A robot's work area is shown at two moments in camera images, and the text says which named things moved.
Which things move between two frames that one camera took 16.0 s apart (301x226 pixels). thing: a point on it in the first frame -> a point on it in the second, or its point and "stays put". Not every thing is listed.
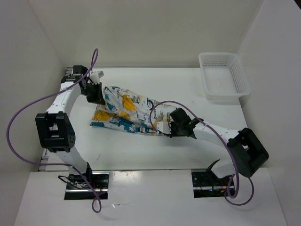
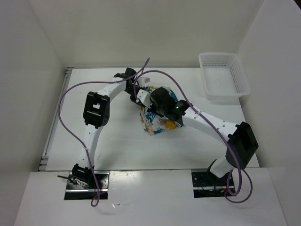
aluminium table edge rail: (46, 153) stays put
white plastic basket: (224, 78) stays put
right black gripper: (173, 134) -> (152, 109)
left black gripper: (98, 98) -> (133, 99)
